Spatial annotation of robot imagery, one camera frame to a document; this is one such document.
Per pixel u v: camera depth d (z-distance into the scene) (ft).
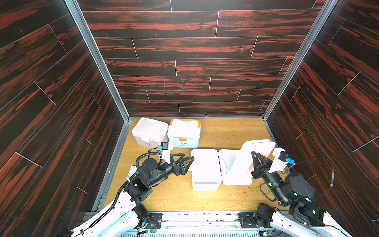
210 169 2.63
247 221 2.42
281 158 1.59
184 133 3.04
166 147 1.95
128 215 1.99
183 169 1.88
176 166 1.89
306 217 1.43
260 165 1.77
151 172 1.67
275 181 1.65
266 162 1.75
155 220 2.41
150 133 3.09
